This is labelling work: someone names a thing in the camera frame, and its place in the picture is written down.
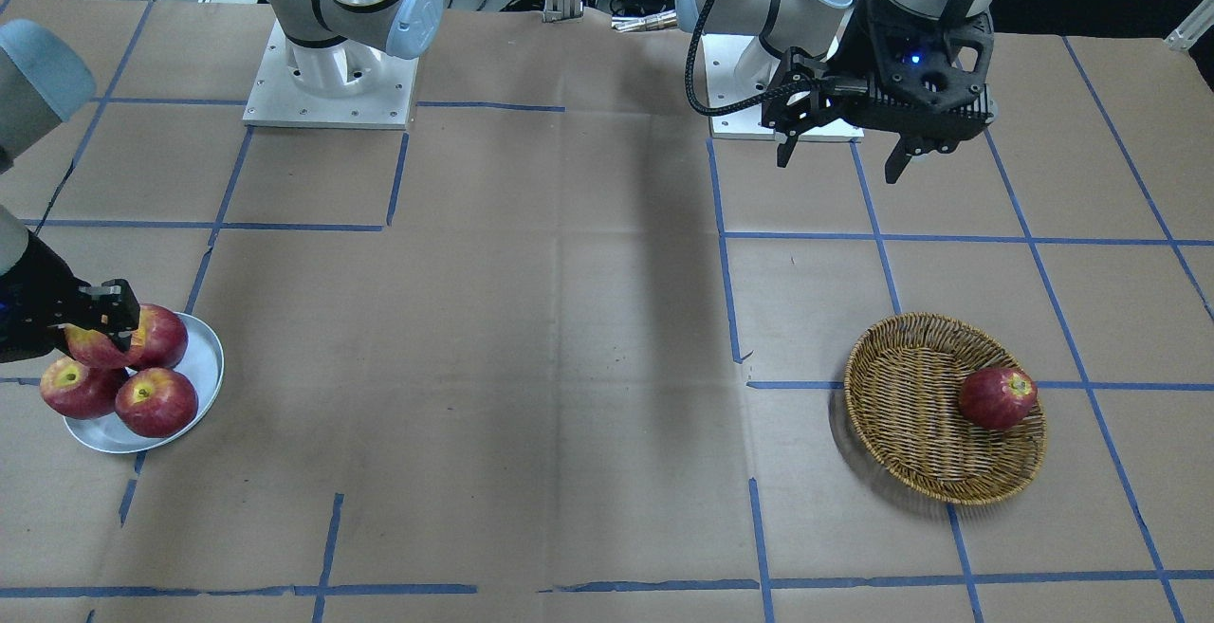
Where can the red apple plate front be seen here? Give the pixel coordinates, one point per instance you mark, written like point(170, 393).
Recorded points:
point(157, 403)

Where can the red apple plate back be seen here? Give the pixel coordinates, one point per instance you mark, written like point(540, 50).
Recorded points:
point(159, 341)
point(76, 390)

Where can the red yellow apple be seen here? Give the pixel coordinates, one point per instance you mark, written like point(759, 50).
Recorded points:
point(94, 349)

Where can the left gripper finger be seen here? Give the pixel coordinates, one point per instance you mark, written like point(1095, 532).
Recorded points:
point(787, 143)
point(903, 153)

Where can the red apple plate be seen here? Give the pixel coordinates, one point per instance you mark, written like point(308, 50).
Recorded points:
point(159, 341)
point(76, 390)
point(157, 403)

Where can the dark red apple in basket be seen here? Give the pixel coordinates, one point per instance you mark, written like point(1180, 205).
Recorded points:
point(997, 398)

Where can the light blue plate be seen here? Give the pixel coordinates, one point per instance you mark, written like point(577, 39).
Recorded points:
point(203, 365)

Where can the woven wicker basket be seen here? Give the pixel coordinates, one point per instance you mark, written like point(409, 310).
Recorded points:
point(902, 383)

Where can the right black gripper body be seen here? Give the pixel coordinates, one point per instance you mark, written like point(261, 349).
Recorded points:
point(36, 302)

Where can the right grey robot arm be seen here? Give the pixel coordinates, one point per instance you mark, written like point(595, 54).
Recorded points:
point(45, 82)

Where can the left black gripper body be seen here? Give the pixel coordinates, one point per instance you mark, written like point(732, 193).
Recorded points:
point(855, 52)

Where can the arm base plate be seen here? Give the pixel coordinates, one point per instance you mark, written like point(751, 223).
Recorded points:
point(737, 68)
point(345, 86)

